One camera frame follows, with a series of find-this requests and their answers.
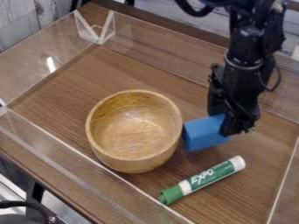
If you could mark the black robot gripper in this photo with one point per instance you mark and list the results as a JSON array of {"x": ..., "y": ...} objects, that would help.
[{"x": 237, "y": 84}]

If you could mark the black metal table frame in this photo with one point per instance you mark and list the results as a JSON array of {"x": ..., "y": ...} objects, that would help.
[{"x": 36, "y": 212}]

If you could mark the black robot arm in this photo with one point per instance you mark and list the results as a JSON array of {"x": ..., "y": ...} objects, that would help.
[{"x": 257, "y": 28}]

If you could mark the clear acrylic tray walls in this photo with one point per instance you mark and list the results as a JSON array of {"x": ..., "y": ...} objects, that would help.
[{"x": 94, "y": 53}]

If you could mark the blue rectangular block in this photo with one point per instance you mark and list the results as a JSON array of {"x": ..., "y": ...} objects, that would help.
[{"x": 200, "y": 133}]

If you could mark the green Expo marker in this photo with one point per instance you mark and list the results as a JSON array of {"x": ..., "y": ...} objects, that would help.
[{"x": 202, "y": 179}]

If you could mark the brown wooden bowl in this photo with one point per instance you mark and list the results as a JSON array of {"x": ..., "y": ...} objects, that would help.
[{"x": 134, "y": 128}]

